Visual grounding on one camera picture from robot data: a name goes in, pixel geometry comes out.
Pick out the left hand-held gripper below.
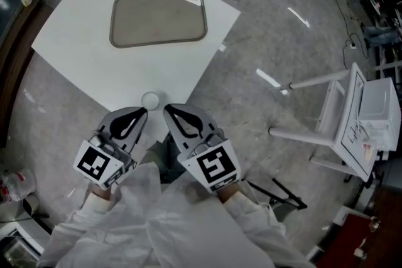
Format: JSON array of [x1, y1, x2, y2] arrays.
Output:
[[72, 107, 149, 191]]

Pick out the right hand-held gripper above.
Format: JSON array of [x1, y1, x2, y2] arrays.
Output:
[[163, 104, 241, 194]]

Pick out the small white round cup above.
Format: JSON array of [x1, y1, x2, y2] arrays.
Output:
[[141, 90, 160, 110]]

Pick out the beige rectangular tray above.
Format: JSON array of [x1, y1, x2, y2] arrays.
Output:
[[109, 0, 208, 50]]

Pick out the person's left forearm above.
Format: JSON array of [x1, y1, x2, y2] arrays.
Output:
[[37, 181, 151, 268]]

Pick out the person's right forearm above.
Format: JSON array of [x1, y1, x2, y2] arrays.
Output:
[[216, 181, 315, 268]]

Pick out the person's legs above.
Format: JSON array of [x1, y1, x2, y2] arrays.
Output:
[[147, 131, 186, 183]]

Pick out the person's torso in white coat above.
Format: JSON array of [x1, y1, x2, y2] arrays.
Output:
[[119, 163, 227, 268]]

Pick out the white square table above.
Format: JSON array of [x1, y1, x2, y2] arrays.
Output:
[[31, 0, 241, 144]]

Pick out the clear plastic bag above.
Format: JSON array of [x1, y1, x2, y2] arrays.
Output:
[[0, 168, 38, 202]]

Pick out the pale waste bin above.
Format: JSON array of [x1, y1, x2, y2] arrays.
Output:
[[22, 197, 48, 218]]

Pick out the white side table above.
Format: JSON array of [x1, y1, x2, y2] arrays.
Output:
[[269, 62, 402, 181]]

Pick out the white framed cabinet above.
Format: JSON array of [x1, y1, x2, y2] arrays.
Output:
[[0, 222, 45, 265]]

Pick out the white microwave oven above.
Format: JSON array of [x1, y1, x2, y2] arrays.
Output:
[[357, 77, 402, 151]]

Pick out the red panel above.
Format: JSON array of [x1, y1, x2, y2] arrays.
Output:
[[313, 188, 402, 268]]

